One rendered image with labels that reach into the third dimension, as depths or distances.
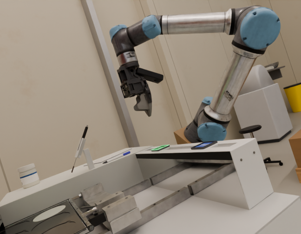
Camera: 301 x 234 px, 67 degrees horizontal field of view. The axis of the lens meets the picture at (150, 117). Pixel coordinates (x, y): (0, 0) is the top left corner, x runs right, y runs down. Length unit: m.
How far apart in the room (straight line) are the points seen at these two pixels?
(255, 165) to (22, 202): 0.75
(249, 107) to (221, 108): 3.60
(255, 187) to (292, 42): 7.56
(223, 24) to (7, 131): 2.12
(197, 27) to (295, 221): 0.71
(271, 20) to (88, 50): 2.56
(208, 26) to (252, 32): 0.21
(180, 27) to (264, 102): 3.56
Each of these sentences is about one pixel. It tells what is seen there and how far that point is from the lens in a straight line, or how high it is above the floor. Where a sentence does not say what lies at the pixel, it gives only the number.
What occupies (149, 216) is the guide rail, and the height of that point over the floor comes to 0.83.
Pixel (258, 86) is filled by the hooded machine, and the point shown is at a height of 1.04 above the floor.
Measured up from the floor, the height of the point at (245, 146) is 0.95.
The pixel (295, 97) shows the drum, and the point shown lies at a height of 0.40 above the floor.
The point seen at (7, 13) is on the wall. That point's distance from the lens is 3.00.
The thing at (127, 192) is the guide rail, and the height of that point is 0.84.
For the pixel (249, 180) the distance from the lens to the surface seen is 0.58.
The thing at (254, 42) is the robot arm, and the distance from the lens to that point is 0.82.
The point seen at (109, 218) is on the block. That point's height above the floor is 0.89.
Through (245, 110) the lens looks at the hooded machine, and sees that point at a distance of 4.57.
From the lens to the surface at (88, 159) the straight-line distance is 0.97.
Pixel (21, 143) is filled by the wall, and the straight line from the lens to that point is 2.53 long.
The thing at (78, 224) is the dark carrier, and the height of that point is 0.90.
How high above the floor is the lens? 1.08
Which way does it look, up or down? level
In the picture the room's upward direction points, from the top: 18 degrees counter-clockwise
